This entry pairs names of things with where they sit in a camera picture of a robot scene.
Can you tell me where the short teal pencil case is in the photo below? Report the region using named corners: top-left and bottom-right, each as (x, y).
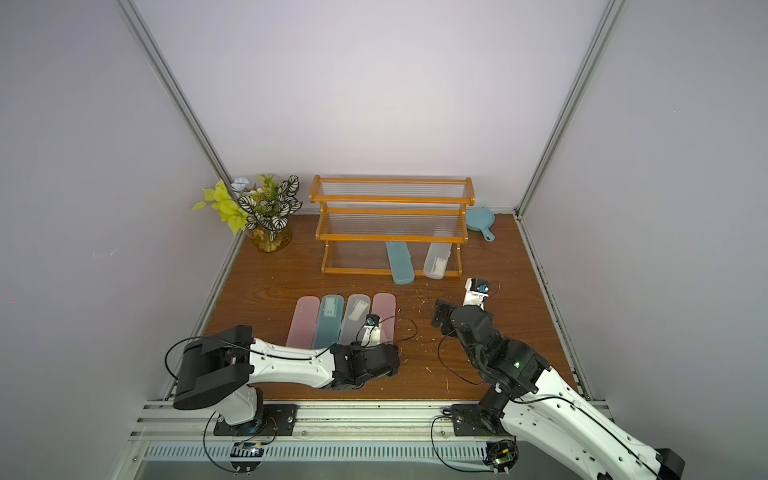
top-left (385, 242), bottom-right (415, 285)

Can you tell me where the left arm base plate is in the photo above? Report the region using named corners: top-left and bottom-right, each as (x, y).
top-left (213, 403), bottom-right (298, 437)

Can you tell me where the potted plant in glass vase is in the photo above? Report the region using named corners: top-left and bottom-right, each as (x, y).
top-left (191, 175), bottom-right (303, 253)

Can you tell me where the long pink pencil case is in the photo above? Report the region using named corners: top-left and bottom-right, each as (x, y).
top-left (286, 296), bottom-right (321, 349)

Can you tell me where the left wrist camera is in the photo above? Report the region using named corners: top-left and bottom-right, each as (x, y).
top-left (355, 314), bottom-right (382, 347)

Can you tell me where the short pink pencil case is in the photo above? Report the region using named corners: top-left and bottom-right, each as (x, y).
top-left (371, 293), bottom-right (397, 343)

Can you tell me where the circuit board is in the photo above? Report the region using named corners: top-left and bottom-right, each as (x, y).
top-left (229, 442), bottom-right (266, 475)
top-left (483, 437), bottom-right (519, 476)

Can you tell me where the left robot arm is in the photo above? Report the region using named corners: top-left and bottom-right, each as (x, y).
top-left (172, 325), bottom-right (400, 426)

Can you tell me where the aluminium rail frame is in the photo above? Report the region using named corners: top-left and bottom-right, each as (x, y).
top-left (127, 399), bottom-right (623, 463)

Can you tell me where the long teal pencil case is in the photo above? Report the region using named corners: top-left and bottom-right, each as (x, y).
top-left (312, 294), bottom-right (344, 349)

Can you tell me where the long clear white pencil case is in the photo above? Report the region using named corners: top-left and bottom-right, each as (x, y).
top-left (339, 294), bottom-right (371, 345)

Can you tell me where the right circuit board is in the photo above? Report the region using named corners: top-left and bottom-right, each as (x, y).
top-left (483, 437), bottom-right (519, 476)

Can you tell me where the short clear white pencil case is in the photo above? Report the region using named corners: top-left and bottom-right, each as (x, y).
top-left (423, 243), bottom-right (452, 280)

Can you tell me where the orange wooden three-tier shelf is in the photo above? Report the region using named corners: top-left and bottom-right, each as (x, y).
top-left (309, 175), bottom-right (475, 279)

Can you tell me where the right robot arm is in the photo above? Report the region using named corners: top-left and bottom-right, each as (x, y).
top-left (432, 300), bottom-right (685, 479)

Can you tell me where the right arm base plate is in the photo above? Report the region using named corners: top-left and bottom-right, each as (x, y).
top-left (443, 404), bottom-right (508, 437)

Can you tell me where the left circuit board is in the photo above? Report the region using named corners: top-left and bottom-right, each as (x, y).
top-left (229, 442), bottom-right (266, 475)

